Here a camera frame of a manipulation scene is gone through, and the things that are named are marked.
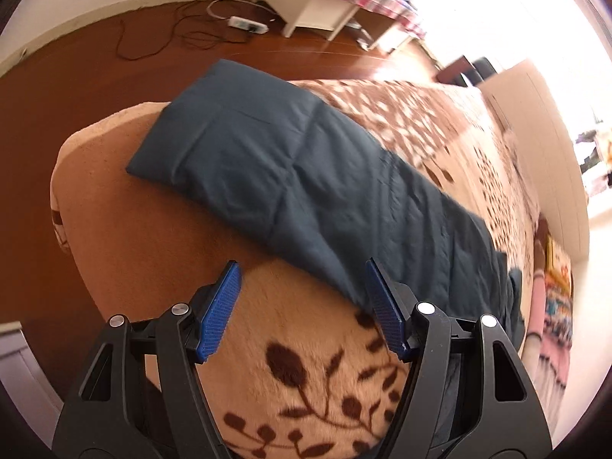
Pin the yellow colourful pillow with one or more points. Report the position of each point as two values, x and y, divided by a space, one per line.
559 265

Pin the dark blue puffer jacket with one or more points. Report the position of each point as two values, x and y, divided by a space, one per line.
306 167

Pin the white furniture edge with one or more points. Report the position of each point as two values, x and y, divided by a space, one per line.
21 377

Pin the white power strip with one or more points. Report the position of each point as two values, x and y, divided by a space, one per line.
247 25

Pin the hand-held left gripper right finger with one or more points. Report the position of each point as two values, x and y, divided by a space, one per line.
385 313

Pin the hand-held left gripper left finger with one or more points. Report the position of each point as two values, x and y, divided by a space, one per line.
217 313

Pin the beige leaf print blanket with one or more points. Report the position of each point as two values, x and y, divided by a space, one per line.
306 392

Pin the pink striped pillow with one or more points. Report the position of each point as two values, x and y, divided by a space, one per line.
550 344

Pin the white table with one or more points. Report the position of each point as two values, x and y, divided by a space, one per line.
389 38

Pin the cream bed headboard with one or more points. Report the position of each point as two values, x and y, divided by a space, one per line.
540 134

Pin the dark chair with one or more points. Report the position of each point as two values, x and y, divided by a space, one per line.
471 70

